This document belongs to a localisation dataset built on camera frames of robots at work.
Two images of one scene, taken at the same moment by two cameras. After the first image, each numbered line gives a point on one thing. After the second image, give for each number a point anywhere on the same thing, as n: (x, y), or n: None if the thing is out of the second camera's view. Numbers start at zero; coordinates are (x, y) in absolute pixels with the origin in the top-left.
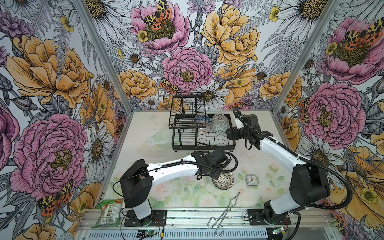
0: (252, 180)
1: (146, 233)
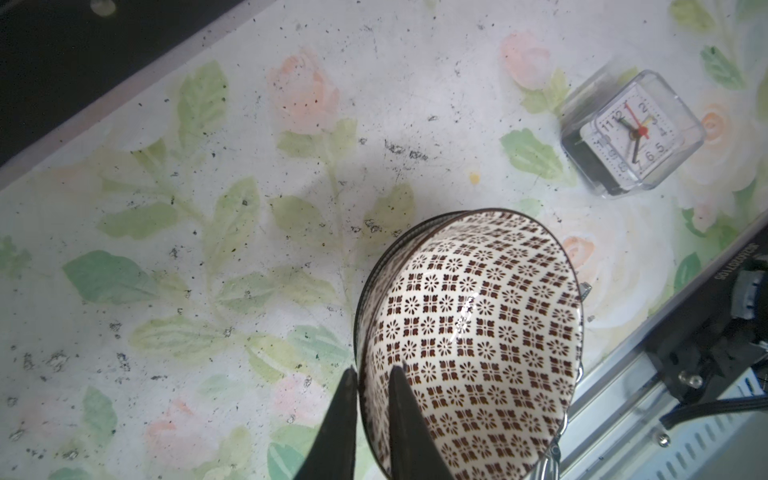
0: (625, 131)
1: None
